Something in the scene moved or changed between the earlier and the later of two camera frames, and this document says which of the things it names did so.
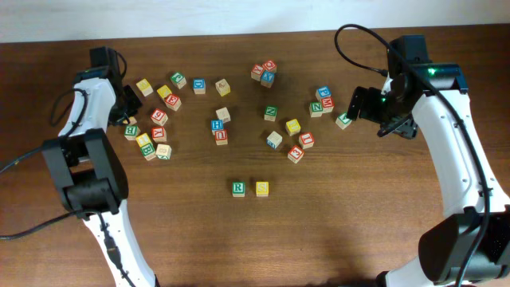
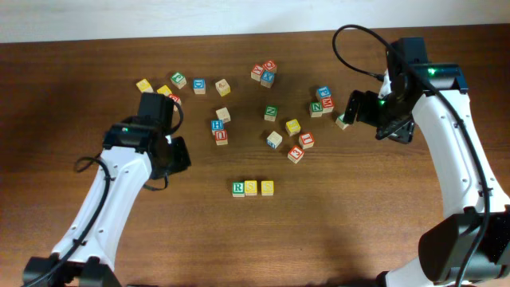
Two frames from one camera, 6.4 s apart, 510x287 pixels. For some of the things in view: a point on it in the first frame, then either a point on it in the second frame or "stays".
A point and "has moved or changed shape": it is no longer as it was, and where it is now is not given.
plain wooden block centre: x=223 y=114 stays
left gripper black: x=130 y=100 -> x=180 y=153
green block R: x=238 y=189 stays
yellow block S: x=262 y=189 has moved or changed shape
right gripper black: x=362 y=103 stays
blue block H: x=217 y=125 stays
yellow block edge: x=131 y=120 has moved or changed shape
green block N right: x=315 y=109 stays
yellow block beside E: x=164 y=92 stays
